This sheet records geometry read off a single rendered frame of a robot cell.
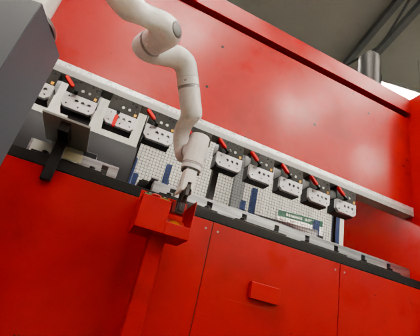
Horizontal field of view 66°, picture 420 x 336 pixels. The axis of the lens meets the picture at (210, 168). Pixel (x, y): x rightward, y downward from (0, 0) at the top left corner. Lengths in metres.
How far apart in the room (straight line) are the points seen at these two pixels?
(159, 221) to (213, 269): 0.41
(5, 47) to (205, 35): 1.46
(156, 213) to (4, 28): 0.69
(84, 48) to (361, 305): 1.91
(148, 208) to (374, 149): 1.76
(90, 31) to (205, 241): 1.21
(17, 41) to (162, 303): 1.03
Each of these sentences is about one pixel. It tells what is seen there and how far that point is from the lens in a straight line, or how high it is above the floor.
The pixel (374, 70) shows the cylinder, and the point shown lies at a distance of 3.07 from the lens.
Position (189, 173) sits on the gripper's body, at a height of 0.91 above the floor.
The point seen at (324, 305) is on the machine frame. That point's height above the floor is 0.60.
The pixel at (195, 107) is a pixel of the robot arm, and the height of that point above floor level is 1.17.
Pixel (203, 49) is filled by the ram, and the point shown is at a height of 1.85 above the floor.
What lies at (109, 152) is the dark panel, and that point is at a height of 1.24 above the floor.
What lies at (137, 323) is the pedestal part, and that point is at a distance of 1.20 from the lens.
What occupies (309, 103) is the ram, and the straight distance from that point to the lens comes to 2.28.
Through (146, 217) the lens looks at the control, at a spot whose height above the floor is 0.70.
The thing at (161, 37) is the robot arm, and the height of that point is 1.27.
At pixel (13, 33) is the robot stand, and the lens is 0.89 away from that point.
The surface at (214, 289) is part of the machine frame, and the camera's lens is 1.48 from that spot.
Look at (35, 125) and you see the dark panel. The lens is 2.23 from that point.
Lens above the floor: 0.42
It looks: 25 degrees up
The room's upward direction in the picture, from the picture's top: 13 degrees clockwise
